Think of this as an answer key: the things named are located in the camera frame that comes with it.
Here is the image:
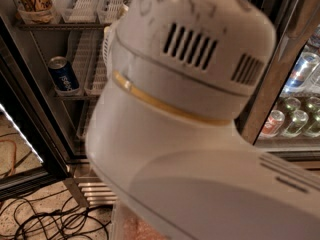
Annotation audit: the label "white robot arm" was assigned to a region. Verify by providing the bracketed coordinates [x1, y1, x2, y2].
[86, 0, 320, 240]

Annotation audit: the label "blue Pepsi can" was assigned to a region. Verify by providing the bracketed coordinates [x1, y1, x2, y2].
[48, 56, 79, 92]

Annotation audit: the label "red can behind glass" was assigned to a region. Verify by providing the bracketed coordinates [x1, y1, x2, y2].
[260, 110, 285, 138]

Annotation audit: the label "stainless steel fridge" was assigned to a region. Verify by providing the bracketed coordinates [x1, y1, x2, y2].
[0, 0, 320, 208]

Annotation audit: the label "open fridge glass door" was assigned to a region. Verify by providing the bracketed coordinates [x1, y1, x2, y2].
[0, 38, 68, 201]

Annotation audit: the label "silver can behind glass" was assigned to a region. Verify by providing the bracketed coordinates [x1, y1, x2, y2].
[283, 52, 320, 94]

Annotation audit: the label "pink bubble wrap bin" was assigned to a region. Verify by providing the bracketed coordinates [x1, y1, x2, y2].
[110, 203, 167, 240]

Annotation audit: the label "green bottle behind glass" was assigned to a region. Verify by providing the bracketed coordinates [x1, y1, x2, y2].
[281, 110, 309, 138]

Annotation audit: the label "black floor cables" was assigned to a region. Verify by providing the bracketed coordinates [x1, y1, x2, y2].
[0, 187, 112, 240]

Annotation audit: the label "orange floor cable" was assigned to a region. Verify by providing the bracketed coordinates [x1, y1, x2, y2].
[0, 137, 18, 179]

